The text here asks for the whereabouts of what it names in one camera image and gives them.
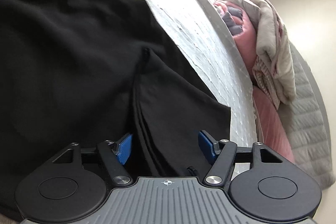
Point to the folded pink quilt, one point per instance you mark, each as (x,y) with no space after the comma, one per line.
(244,29)

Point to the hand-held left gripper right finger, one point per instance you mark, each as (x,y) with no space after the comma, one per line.
(206,145)

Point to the black pants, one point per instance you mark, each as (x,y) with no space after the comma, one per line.
(78,69)

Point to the grey quilted headboard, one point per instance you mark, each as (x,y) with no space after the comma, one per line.
(307,121)

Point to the pink pillow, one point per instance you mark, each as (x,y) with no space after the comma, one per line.
(273,124)

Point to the folded beige quilt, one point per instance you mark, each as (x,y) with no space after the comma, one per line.
(273,61)

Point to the bed with grey patterned sheet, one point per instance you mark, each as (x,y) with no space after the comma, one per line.
(189,19)

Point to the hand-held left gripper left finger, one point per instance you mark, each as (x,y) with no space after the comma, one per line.
(125,146)

